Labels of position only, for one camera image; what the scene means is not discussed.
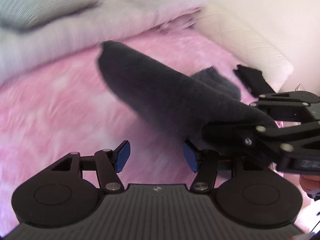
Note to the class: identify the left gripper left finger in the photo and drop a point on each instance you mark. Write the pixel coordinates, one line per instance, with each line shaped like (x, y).
(106, 163)

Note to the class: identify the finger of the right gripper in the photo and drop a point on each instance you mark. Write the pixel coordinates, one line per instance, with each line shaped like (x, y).
(241, 138)
(265, 92)

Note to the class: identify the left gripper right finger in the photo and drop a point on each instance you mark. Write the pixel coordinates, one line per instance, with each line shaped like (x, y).
(205, 164)

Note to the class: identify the dark grey jeans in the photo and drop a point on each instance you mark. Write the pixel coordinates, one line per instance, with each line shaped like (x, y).
(176, 104)

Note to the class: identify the white padded headboard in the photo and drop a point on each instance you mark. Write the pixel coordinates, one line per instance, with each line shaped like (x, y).
(278, 37)

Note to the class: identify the pink rose blanket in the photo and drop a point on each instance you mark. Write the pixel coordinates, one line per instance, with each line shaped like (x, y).
(65, 106)

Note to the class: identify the striped lilac duvet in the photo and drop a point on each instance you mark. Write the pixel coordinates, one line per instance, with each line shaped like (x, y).
(24, 50)

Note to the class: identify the grey textured pillow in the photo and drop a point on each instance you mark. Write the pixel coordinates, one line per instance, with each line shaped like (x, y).
(28, 14)

